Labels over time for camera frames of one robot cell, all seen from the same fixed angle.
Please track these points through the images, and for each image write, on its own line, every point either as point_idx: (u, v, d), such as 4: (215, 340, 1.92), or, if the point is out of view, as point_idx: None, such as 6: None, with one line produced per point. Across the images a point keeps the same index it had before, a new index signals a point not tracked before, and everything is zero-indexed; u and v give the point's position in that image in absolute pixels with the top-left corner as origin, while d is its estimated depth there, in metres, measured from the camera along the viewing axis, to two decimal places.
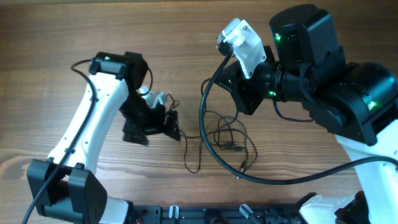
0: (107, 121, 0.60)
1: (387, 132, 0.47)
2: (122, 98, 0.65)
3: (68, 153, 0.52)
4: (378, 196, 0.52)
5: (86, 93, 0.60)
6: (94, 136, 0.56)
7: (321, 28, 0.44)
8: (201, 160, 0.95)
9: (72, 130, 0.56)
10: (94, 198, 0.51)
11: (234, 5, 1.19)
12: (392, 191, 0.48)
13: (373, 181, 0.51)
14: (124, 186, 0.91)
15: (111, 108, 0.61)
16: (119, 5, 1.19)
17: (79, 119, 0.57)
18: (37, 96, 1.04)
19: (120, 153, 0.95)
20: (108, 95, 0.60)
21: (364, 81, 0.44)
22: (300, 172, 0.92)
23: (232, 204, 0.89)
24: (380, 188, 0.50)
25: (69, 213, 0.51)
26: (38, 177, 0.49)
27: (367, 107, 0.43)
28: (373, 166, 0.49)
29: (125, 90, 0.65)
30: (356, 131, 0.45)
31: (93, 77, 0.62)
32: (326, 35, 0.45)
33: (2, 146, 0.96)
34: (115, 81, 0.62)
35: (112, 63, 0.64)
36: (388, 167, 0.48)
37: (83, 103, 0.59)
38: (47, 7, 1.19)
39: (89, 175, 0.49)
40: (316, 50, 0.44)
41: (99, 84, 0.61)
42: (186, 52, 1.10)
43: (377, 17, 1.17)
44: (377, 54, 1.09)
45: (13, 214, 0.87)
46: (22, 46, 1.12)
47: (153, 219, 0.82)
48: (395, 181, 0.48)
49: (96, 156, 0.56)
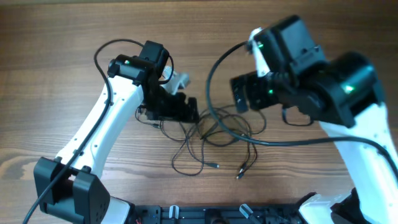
0: (119, 126, 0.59)
1: (364, 116, 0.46)
2: (137, 102, 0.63)
3: (76, 155, 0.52)
4: (365, 183, 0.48)
5: (102, 95, 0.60)
6: (104, 139, 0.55)
7: (293, 33, 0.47)
8: (203, 160, 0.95)
9: (83, 131, 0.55)
10: (97, 201, 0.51)
11: (234, 5, 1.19)
12: (377, 178, 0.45)
13: (359, 167, 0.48)
14: (124, 187, 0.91)
15: (124, 112, 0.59)
16: (119, 5, 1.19)
17: (91, 120, 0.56)
18: (37, 96, 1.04)
19: (120, 154, 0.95)
20: (122, 100, 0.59)
21: (341, 70, 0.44)
22: (299, 171, 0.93)
23: (232, 204, 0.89)
24: (364, 173, 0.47)
25: (71, 214, 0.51)
26: (45, 177, 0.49)
27: (346, 91, 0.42)
28: (355, 149, 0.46)
29: (141, 96, 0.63)
30: (335, 117, 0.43)
31: (111, 79, 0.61)
32: (299, 38, 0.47)
33: (2, 146, 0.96)
34: (132, 86, 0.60)
35: (131, 67, 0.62)
36: (370, 149, 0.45)
37: (96, 105, 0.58)
38: (46, 7, 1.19)
39: (95, 180, 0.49)
40: (291, 48, 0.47)
41: (117, 88, 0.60)
42: (186, 52, 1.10)
43: (378, 16, 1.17)
44: (377, 55, 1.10)
45: (13, 213, 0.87)
46: (23, 46, 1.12)
47: (153, 219, 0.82)
48: (377, 164, 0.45)
49: (102, 160, 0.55)
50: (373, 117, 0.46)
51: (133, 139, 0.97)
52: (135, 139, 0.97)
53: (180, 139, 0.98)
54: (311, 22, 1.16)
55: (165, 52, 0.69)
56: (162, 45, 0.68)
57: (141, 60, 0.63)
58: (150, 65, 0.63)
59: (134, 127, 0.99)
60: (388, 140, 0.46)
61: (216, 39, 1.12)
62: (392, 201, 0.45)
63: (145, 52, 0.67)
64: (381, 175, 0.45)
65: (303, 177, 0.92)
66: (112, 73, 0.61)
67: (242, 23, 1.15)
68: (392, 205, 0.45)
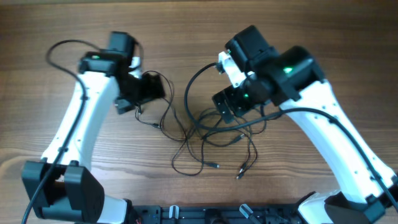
0: (97, 117, 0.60)
1: (311, 92, 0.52)
2: (112, 93, 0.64)
3: (61, 152, 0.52)
4: (331, 158, 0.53)
5: (75, 93, 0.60)
6: (86, 133, 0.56)
7: (249, 37, 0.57)
8: (203, 160, 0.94)
9: (64, 129, 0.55)
10: (91, 193, 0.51)
11: (234, 5, 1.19)
12: (334, 145, 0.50)
13: (321, 144, 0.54)
14: (124, 187, 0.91)
15: (101, 104, 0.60)
16: (119, 5, 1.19)
17: (70, 117, 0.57)
18: (37, 96, 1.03)
19: (120, 154, 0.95)
20: (97, 93, 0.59)
21: (284, 56, 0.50)
22: (300, 171, 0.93)
23: (232, 205, 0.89)
24: (326, 145, 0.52)
25: (69, 212, 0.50)
26: (33, 179, 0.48)
27: (285, 71, 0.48)
28: (310, 123, 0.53)
29: (115, 86, 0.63)
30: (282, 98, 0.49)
31: (82, 76, 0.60)
32: (257, 41, 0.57)
33: (2, 146, 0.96)
34: (105, 79, 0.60)
35: (99, 60, 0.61)
36: (320, 118, 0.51)
37: (73, 102, 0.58)
38: (47, 7, 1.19)
39: (84, 171, 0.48)
40: (250, 48, 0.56)
41: (89, 83, 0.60)
42: (186, 52, 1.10)
43: (379, 16, 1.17)
44: (376, 55, 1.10)
45: (14, 213, 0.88)
46: (23, 46, 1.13)
47: (153, 219, 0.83)
48: (330, 131, 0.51)
49: (87, 152, 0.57)
50: (318, 93, 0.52)
51: (133, 139, 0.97)
52: (135, 139, 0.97)
53: (181, 138, 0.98)
54: (311, 22, 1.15)
55: (132, 39, 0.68)
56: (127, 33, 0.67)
57: (109, 53, 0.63)
58: (119, 55, 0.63)
59: (134, 127, 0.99)
60: (342, 115, 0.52)
61: (216, 39, 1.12)
62: (356, 168, 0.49)
63: (112, 43, 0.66)
64: (337, 142, 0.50)
65: (304, 177, 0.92)
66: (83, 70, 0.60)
67: (242, 23, 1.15)
68: (357, 172, 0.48)
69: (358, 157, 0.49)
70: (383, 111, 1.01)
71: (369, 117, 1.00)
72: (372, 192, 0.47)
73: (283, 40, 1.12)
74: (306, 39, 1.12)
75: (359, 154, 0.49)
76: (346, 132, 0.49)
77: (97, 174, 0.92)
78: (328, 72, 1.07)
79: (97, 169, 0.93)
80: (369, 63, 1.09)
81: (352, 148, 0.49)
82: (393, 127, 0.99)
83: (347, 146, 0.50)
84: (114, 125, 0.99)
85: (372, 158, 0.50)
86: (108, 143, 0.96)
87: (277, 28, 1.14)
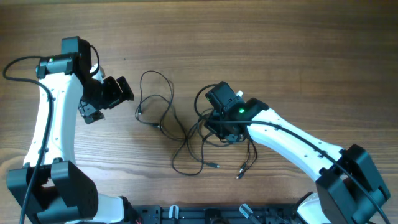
0: (70, 114, 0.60)
1: (261, 116, 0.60)
2: (78, 92, 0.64)
3: (41, 153, 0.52)
4: (295, 163, 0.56)
5: (40, 97, 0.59)
6: (63, 130, 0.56)
7: (221, 91, 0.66)
8: (204, 160, 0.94)
9: (39, 132, 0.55)
10: (83, 187, 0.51)
11: (234, 5, 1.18)
12: (287, 147, 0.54)
13: (282, 152, 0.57)
14: (124, 186, 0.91)
15: (70, 102, 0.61)
16: (119, 5, 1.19)
17: (42, 119, 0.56)
18: (36, 96, 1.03)
19: (119, 153, 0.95)
20: (63, 92, 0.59)
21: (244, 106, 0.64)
22: (300, 172, 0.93)
23: (232, 205, 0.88)
24: (284, 151, 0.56)
25: (64, 211, 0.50)
26: (20, 185, 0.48)
27: (244, 116, 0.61)
28: (264, 137, 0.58)
29: (78, 85, 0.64)
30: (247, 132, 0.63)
31: (43, 81, 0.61)
32: (230, 94, 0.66)
33: (2, 146, 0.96)
34: (66, 77, 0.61)
35: (56, 62, 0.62)
36: (267, 127, 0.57)
37: (40, 106, 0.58)
38: (47, 7, 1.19)
39: (70, 164, 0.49)
40: (224, 100, 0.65)
41: (52, 84, 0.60)
42: (186, 52, 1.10)
43: (379, 16, 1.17)
44: (376, 55, 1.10)
45: (13, 213, 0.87)
46: (23, 46, 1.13)
47: (153, 219, 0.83)
48: (277, 134, 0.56)
49: (71, 149, 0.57)
50: (264, 113, 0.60)
51: (132, 138, 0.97)
52: (134, 139, 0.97)
53: (181, 138, 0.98)
54: (311, 22, 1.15)
55: (83, 42, 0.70)
56: (78, 36, 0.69)
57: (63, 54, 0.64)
58: (74, 53, 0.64)
59: (134, 126, 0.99)
60: (288, 122, 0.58)
61: (216, 39, 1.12)
62: (305, 154, 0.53)
63: (64, 48, 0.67)
64: (287, 142, 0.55)
65: (304, 177, 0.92)
66: (42, 74, 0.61)
67: (242, 23, 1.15)
68: (307, 156, 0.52)
69: (305, 146, 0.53)
70: (383, 111, 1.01)
71: (369, 117, 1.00)
72: (323, 167, 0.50)
73: (283, 40, 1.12)
74: (306, 39, 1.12)
75: (306, 145, 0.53)
76: (289, 132, 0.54)
77: (97, 174, 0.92)
78: (329, 71, 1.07)
79: (97, 169, 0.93)
80: (369, 63, 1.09)
81: (301, 143, 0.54)
82: (394, 127, 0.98)
83: (295, 142, 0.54)
84: (109, 125, 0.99)
85: (318, 142, 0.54)
86: (107, 143, 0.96)
87: (277, 28, 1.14)
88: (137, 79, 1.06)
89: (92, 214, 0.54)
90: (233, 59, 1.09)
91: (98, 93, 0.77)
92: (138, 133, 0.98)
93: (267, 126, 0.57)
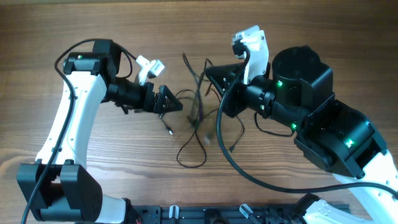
0: (89, 114, 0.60)
1: (372, 165, 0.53)
2: (101, 94, 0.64)
3: (55, 152, 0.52)
4: (374, 212, 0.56)
5: (64, 93, 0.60)
6: (78, 132, 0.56)
7: (324, 81, 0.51)
8: (201, 160, 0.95)
9: (56, 129, 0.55)
10: (89, 191, 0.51)
11: (233, 5, 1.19)
12: (390, 214, 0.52)
13: (369, 202, 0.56)
14: (124, 186, 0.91)
15: (91, 102, 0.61)
16: (119, 5, 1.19)
17: (60, 117, 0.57)
18: (37, 96, 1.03)
19: (120, 153, 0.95)
20: (86, 92, 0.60)
21: (338, 124, 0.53)
22: (299, 172, 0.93)
23: (232, 205, 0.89)
24: (377, 207, 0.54)
25: (68, 211, 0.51)
26: (29, 180, 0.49)
27: (346, 146, 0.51)
28: (362, 189, 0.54)
29: (102, 86, 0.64)
30: (344, 169, 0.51)
31: (69, 76, 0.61)
32: (324, 88, 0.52)
33: (2, 146, 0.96)
34: (92, 77, 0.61)
35: (84, 60, 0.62)
36: (382, 193, 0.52)
37: (61, 103, 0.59)
38: (46, 7, 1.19)
39: (81, 168, 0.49)
40: (316, 101, 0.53)
41: (77, 83, 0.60)
42: (186, 52, 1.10)
43: (378, 16, 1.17)
44: (376, 55, 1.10)
45: (13, 213, 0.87)
46: (22, 46, 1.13)
47: (153, 219, 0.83)
48: (388, 203, 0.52)
49: (83, 152, 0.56)
50: (380, 165, 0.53)
51: (133, 139, 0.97)
52: (136, 139, 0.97)
53: (181, 138, 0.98)
54: (311, 22, 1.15)
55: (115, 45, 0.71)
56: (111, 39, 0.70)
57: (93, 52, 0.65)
58: (104, 54, 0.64)
59: (134, 126, 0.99)
60: None
61: (216, 38, 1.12)
62: None
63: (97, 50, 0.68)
64: (394, 212, 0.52)
65: (304, 177, 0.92)
66: (69, 70, 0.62)
67: (242, 23, 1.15)
68: None
69: None
70: (383, 111, 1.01)
71: (369, 116, 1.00)
72: None
73: (283, 40, 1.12)
74: (306, 38, 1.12)
75: None
76: None
77: (97, 174, 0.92)
78: None
79: (97, 169, 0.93)
80: (369, 63, 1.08)
81: None
82: (394, 126, 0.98)
83: None
84: (109, 124, 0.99)
85: None
86: (107, 143, 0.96)
87: (277, 28, 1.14)
88: None
89: (94, 218, 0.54)
90: (234, 57, 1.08)
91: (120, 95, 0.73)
92: (139, 134, 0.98)
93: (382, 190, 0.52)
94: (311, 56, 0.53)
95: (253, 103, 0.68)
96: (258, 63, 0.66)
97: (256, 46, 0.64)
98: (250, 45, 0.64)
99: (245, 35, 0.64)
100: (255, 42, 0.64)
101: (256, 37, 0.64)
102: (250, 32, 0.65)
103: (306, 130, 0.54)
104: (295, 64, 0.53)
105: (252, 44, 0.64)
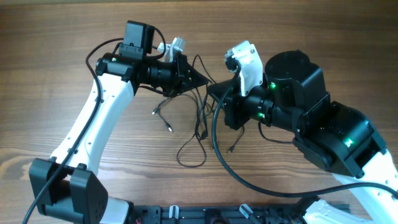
0: (111, 121, 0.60)
1: (372, 165, 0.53)
2: (127, 99, 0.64)
3: (70, 154, 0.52)
4: (375, 213, 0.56)
5: (91, 93, 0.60)
6: (97, 137, 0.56)
7: (316, 81, 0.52)
8: (201, 160, 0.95)
9: (76, 130, 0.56)
10: (95, 198, 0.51)
11: (234, 5, 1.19)
12: (390, 214, 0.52)
13: (371, 204, 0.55)
14: (124, 186, 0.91)
15: (116, 108, 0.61)
16: (119, 5, 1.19)
17: (82, 119, 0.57)
18: (37, 96, 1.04)
19: (120, 153, 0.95)
20: (112, 97, 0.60)
21: (339, 124, 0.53)
22: (299, 172, 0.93)
23: (232, 204, 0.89)
24: (377, 208, 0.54)
25: (71, 213, 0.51)
26: (40, 177, 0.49)
27: (346, 145, 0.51)
28: (362, 190, 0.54)
29: (130, 91, 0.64)
30: (343, 170, 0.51)
31: (101, 78, 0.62)
32: (317, 88, 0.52)
33: (2, 146, 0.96)
34: (122, 83, 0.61)
35: (118, 64, 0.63)
36: (381, 193, 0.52)
37: (87, 104, 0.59)
38: (47, 7, 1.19)
39: (91, 176, 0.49)
40: (310, 99, 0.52)
41: (106, 86, 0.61)
42: (186, 52, 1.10)
43: (377, 16, 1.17)
44: (376, 55, 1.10)
45: (13, 213, 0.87)
46: (22, 46, 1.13)
47: (153, 219, 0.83)
48: (388, 203, 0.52)
49: (97, 157, 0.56)
50: (380, 163, 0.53)
51: (134, 139, 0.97)
52: (136, 139, 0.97)
53: (181, 138, 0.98)
54: (311, 22, 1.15)
55: (149, 29, 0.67)
56: (145, 23, 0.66)
57: (128, 58, 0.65)
58: (137, 61, 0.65)
59: (134, 126, 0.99)
60: None
61: (216, 39, 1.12)
62: None
63: (130, 37, 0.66)
64: (394, 212, 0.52)
65: (303, 177, 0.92)
66: (101, 71, 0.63)
67: (242, 23, 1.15)
68: None
69: None
70: (383, 111, 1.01)
71: (369, 116, 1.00)
72: None
73: (283, 40, 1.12)
74: (306, 38, 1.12)
75: None
76: None
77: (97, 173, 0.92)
78: (329, 71, 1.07)
79: None
80: (369, 63, 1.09)
81: None
82: (395, 126, 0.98)
83: None
84: None
85: None
86: (107, 143, 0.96)
87: (277, 28, 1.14)
88: None
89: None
90: None
91: (150, 72, 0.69)
92: (140, 134, 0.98)
93: (382, 189, 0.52)
94: (300, 56, 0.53)
95: (254, 112, 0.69)
96: (253, 73, 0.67)
97: (247, 60, 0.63)
98: (241, 60, 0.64)
99: (236, 51, 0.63)
100: (247, 56, 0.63)
101: (248, 51, 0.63)
102: (241, 46, 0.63)
103: (305, 130, 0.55)
104: (286, 65, 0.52)
105: (244, 58, 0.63)
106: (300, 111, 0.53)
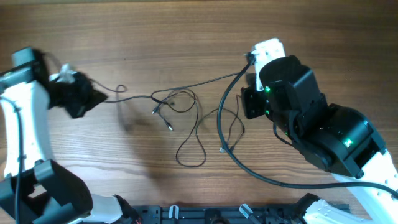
0: (42, 117, 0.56)
1: (372, 165, 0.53)
2: (45, 100, 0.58)
3: (20, 161, 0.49)
4: (374, 213, 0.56)
5: (6, 111, 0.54)
6: (36, 134, 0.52)
7: (309, 82, 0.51)
8: (201, 160, 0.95)
9: (12, 144, 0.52)
10: (74, 182, 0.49)
11: (234, 4, 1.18)
12: (390, 214, 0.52)
13: (371, 204, 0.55)
14: (124, 187, 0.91)
15: (39, 106, 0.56)
16: (119, 5, 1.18)
17: (12, 132, 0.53)
18: None
19: (119, 153, 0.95)
20: (29, 99, 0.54)
21: (338, 124, 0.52)
22: (300, 172, 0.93)
23: (232, 205, 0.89)
24: (376, 208, 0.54)
25: (61, 210, 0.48)
26: (5, 196, 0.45)
27: (346, 145, 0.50)
28: (361, 190, 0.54)
29: (44, 93, 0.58)
30: (342, 170, 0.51)
31: (5, 95, 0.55)
32: (311, 89, 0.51)
33: None
34: (29, 85, 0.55)
35: (15, 76, 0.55)
36: (381, 193, 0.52)
37: (8, 120, 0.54)
38: (46, 7, 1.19)
39: (53, 162, 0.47)
40: (303, 101, 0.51)
41: (17, 97, 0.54)
42: (185, 52, 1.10)
43: (378, 16, 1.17)
44: (376, 55, 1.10)
45: None
46: (23, 46, 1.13)
47: (153, 219, 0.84)
48: (388, 203, 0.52)
49: (50, 150, 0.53)
50: (380, 163, 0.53)
51: (133, 139, 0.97)
52: (135, 139, 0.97)
53: (181, 138, 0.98)
54: (311, 22, 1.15)
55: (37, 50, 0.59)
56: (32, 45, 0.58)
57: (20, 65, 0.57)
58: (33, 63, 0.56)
59: (134, 126, 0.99)
60: None
61: (216, 39, 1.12)
62: None
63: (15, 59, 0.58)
64: (394, 212, 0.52)
65: (303, 177, 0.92)
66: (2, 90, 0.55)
67: (242, 23, 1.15)
68: None
69: None
70: (383, 111, 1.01)
71: (369, 116, 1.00)
72: None
73: (283, 40, 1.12)
74: (306, 38, 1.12)
75: None
76: None
77: (96, 173, 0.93)
78: (329, 71, 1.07)
79: (97, 169, 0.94)
80: (369, 63, 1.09)
81: None
82: (395, 127, 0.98)
83: None
84: (110, 125, 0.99)
85: None
86: (107, 143, 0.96)
87: (277, 28, 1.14)
88: (137, 80, 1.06)
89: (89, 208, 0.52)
90: (234, 58, 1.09)
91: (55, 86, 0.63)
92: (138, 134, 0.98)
93: (382, 189, 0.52)
94: (293, 61, 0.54)
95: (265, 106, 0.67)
96: None
97: (264, 58, 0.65)
98: (259, 56, 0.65)
99: (259, 47, 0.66)
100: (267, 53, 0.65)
101: (268, 50, 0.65)
102: (266, 43, 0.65)
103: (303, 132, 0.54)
104: (278, 70, 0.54)
105: (262, 55, 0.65)
106: (295, 112, 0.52)
